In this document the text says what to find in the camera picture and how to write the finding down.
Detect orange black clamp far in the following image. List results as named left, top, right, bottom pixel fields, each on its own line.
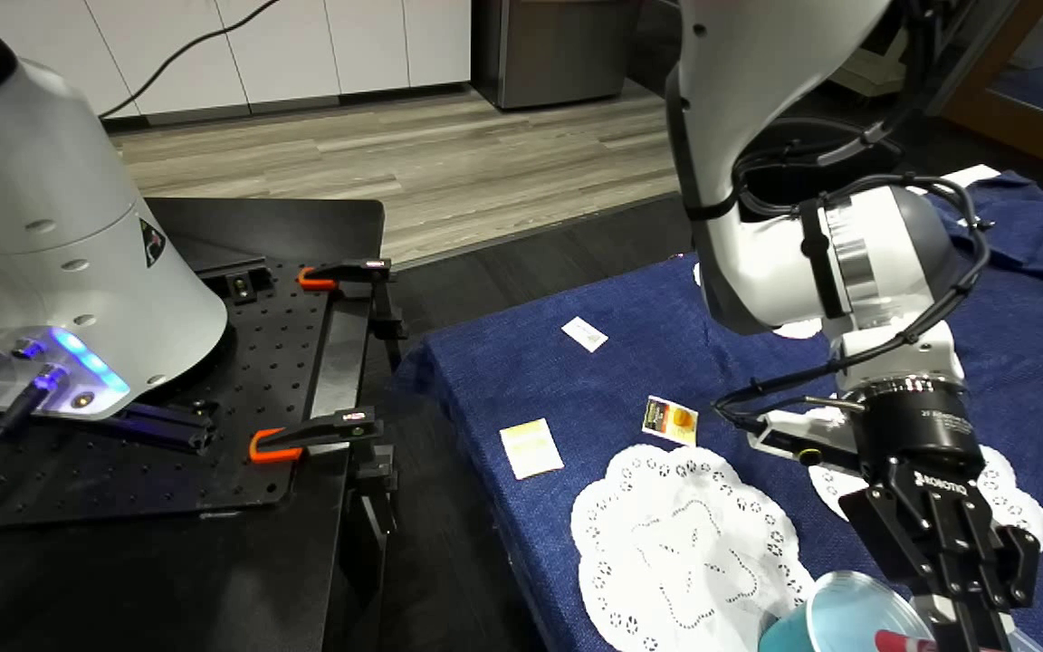
left=298, top=256, right=391, bottom=295

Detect orange black clamp near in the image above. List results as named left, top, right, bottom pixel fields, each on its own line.
left=245, top=405, right=376, bottom=469

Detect teal plastic cup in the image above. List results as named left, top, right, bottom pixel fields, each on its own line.
left=756, top=571, right=936, bottom=652

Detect pale yellow packet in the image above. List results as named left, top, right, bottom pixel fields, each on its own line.
left=500, top=420, right=563, bottom=479

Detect white packet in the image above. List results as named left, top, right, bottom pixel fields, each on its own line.
left=562, top=314, right=609, bottom=355

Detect blue denim table cloth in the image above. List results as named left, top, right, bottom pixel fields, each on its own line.
left=406, top=174, right=1043, bottom=652

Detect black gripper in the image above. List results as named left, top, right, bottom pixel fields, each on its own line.
left=840, top=376, right=1039, bottom=652

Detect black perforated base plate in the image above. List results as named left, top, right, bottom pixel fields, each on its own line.
left=0, top=260, right=380, bottom=528

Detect white doily under marker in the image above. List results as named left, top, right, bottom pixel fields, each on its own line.
left=808, top=447, right=1043, bottom=546

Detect white cabinets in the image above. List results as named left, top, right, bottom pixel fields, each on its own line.
left=0, top=0, right=469, bottom=121

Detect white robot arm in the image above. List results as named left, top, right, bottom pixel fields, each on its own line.
left=0, top=0, right=1039, bottom=652

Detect white doily near cup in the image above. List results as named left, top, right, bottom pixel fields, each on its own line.
left=567, top=447, right=809, bottom=652

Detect red and white marker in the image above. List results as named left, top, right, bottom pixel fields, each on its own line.
left=872, top=630, right=934, bottom=652

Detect white doily front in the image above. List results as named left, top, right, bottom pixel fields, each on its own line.
left=690, top=260, right=823, bottom=339

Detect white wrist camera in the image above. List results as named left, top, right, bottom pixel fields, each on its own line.
left=744, top=405, right=857, bottom=469

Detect orange black clamp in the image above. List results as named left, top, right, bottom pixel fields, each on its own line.
left=298, top=256, right=391, bottom=295
left=245, top=405, right=376, bottom=469

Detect steel bin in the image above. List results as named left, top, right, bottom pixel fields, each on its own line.
left=469, top=0, right=640, bottom=112

